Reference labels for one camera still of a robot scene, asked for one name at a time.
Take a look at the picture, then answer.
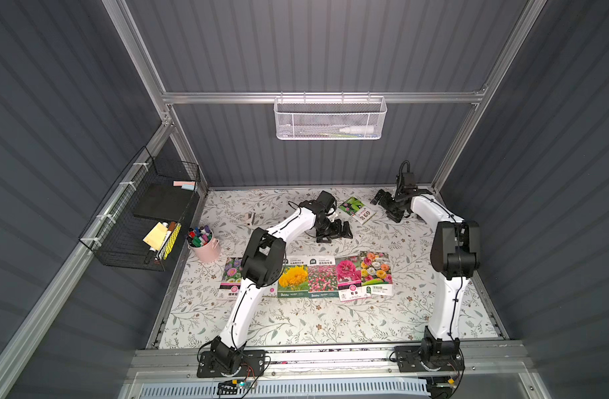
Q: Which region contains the small white pink clip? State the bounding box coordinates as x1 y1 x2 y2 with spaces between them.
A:
246 212 255 226

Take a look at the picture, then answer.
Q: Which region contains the yellow sunflower seed packet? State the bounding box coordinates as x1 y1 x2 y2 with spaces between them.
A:
277 256 310 299

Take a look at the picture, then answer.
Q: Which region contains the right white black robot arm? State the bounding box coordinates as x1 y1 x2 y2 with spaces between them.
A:
371 171 480 369

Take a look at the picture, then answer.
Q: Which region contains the red pink field seed packet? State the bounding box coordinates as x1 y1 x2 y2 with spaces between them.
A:
307 255 339 299

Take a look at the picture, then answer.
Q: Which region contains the green leaf seed packet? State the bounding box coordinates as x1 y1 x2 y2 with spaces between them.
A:
339 196 377 224

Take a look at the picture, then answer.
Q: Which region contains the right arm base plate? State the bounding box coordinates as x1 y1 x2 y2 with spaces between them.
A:
391 341 465 374

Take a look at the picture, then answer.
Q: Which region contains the pink carnation seed packet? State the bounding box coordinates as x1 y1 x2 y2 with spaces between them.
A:
336 255 366 302

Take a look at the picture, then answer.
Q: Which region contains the multicolour roses seed packet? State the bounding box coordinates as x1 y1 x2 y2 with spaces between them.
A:
358 251 394 296

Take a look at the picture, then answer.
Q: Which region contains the purple pink flower seed packet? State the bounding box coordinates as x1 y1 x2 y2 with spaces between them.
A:
217 258 242 300

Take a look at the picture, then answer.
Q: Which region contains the pink marker cup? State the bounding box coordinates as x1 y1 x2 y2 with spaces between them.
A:
186 224 221 263

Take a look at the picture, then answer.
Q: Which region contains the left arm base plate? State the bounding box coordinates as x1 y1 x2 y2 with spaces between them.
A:
196 350 268 378

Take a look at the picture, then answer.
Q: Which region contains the yellow sticky note pad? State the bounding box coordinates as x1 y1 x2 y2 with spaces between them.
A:
143 222 168 251

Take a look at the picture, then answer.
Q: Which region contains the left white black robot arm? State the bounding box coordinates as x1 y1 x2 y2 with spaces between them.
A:
208 191 343 375

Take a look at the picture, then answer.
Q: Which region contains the white bottle in basket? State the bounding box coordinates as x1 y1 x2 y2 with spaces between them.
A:
339 126 375 136

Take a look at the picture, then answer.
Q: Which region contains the black notebook in basket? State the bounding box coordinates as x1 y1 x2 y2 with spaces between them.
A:
133 184 194 222

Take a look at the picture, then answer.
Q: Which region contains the black wire wall basket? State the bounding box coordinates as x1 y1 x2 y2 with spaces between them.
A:
79 148 201 272

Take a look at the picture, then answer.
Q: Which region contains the white wire mesh basket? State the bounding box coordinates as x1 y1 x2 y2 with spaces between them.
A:
273 95 387 141

